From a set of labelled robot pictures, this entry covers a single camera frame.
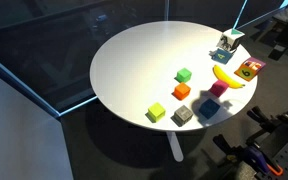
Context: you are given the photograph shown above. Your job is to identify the pink block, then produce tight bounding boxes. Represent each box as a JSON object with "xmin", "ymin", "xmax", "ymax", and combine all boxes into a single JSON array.
[{"xmin": 209, "ymin": 79, "xmax": 230, "ymax": 98}]

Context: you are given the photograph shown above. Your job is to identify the yellow-green block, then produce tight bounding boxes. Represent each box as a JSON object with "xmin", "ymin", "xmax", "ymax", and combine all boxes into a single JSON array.
[{"xmin": 147, "ymin": 102, "xmax": 167, "ymax": 123}]

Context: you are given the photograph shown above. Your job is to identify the orange block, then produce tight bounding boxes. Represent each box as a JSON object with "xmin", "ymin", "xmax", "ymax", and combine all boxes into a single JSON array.
[{"xmin": 173, "ymin": 82, "xmax": 192, "ymax": 101}]

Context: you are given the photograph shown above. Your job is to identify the green block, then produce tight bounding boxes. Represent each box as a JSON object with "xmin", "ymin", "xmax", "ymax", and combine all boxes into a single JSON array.
[{"xmin": 175, "ymin": 67, "xmax": 193, "ymax": 84}]

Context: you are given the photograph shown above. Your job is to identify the grey block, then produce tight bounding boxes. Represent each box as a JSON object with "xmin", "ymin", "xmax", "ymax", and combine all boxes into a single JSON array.
[{"xmin": 173, "ymin": 104, "xmax": 194, "ymax": 127}]

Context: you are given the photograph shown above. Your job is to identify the blue block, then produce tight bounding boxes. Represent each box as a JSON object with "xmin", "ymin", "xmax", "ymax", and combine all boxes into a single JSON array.
[{"xmin": 198, "ymin": 98, "xmax": 221, "ymax": 120}]

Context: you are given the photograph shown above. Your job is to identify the white table leg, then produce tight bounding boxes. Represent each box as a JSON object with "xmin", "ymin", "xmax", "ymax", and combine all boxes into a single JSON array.
[{"xmin": 166, "ymin": 131, "xmax": 185, "ymax": 163}]

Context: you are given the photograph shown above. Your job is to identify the yellow banana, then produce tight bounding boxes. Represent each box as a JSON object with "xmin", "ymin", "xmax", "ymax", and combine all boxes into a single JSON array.
[{"xmin": 212, "ymin": 64, "xmax": 246, "ymax": 90}]

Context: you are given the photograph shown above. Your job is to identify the blue number four cube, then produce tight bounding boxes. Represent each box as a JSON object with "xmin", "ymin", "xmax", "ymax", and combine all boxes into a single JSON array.
[{"xmin": 211, "ymin": 48, "xmax": 236, "ymax": 65}]

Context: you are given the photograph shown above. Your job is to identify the white zebra picture cube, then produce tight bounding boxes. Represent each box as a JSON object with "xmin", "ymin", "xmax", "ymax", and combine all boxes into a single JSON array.
[{"xmin": 216, "ymin": 28, "xmax": 246, "ymax": 54}]

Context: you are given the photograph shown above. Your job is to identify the purple orange number six cube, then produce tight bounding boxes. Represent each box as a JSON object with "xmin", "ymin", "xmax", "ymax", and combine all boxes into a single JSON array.
[{"xmin": 234, "ymin": 56, "xmax": 267, "ymax": 82}]

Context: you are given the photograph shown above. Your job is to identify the black purple spring clamp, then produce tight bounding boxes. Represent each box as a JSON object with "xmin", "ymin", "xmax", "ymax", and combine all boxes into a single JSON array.
[{"xmin": 246, "ymin": 105, "xmax": 288, "ymax": 141}]

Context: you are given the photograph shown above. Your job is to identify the purple spring clamp orange tips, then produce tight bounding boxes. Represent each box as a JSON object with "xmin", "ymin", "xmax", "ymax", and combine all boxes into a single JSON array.
[{"xmin": 212, "ymin": 134, "xmax": 284, "ymax": 177}]

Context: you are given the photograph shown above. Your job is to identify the dark bench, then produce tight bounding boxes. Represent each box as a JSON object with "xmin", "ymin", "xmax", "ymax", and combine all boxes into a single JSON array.
[{"xmin": 255, "ymin": 3, "xmax": 288, "ymax": 62}]

